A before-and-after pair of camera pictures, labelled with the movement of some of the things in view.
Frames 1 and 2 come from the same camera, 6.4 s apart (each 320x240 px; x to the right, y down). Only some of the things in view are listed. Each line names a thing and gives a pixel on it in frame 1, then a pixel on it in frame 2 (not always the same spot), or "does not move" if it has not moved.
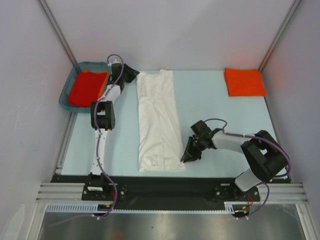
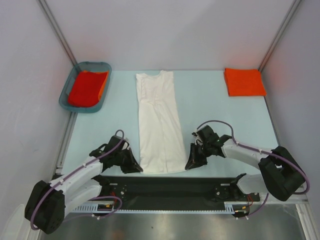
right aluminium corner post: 296,4 does not move
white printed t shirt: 160,147 does not move
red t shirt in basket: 86,89 does not move
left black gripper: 132,73 → 132,166
